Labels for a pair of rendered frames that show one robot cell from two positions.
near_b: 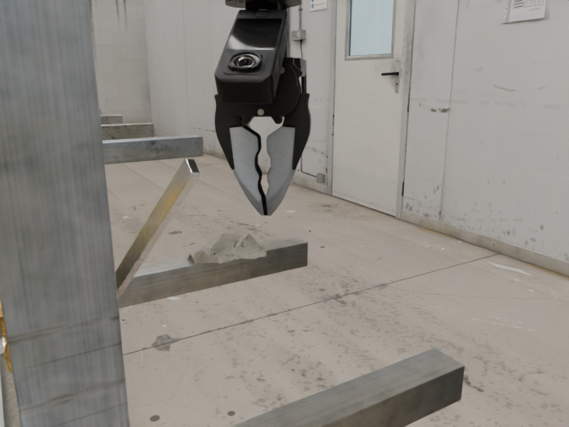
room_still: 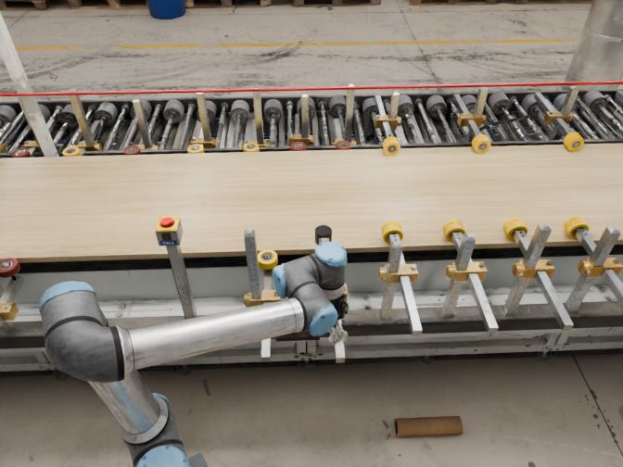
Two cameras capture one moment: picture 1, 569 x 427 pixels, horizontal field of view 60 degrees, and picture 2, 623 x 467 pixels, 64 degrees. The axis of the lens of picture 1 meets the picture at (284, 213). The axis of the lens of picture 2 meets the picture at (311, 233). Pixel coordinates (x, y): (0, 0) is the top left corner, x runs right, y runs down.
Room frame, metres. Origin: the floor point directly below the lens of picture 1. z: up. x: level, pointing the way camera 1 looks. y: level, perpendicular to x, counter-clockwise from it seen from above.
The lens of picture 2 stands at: (0.93, -0.89, 2.28)
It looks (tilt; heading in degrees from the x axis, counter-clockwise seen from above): 42 degrees down; 118
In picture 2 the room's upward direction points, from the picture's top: straight up
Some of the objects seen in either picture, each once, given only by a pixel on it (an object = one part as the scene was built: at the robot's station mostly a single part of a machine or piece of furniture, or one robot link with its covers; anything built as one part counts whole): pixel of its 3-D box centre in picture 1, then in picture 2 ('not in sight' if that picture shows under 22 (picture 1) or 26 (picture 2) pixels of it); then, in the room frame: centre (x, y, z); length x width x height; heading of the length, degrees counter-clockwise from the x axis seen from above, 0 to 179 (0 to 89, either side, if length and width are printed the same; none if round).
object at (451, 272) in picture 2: not in sight; (465, 271); (0.83, 0.48, 0.95); 0.13 x 0.06 x 0.05; 31
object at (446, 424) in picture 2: not in sight; (427, 425); (0.88, 0.35, 0.04); 0.30 x 0.08 x 0.08; 31
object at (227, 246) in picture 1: (225, 242); (337, 331); (0.51, 0.06, 0.87); 0.09 x 0.07 x 0.02; 121
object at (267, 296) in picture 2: not in sight; (262, 298); (0.18, 0.09, 0.83); 0.13 x 0.06 x 0.05; 31
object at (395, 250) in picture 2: not in sight; (388, 289); (0.59, 0.34, 0.86); 0.03 x 0.03 x 0.48; 31
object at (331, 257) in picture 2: not in sight; (329, 265); (0.49, 0.02, 1.23); 0.10 x 0.09 x 0.12; 56
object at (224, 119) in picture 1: (240, 123); not in sight; (0.48, 0.04, 1.00); 0.05 x 0.02 x 0.09; 82
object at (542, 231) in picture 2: not in sight; (525, 272); (1.02, 0.60, 0.93); 0.03 x 0.03 x 0.48; 31
